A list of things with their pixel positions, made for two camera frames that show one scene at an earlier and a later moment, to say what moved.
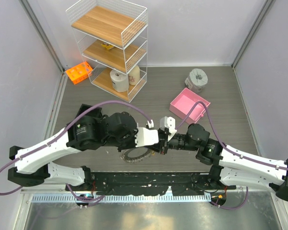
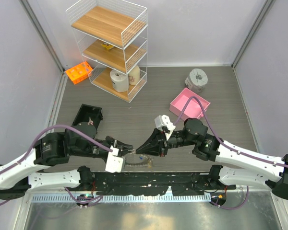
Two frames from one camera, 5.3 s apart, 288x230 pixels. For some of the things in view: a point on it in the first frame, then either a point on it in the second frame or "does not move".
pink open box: [182, 106] does not move
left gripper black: [133, 143] -> [125, 148]
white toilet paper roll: [120, 81] does not move
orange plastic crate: [79, 73] does not move
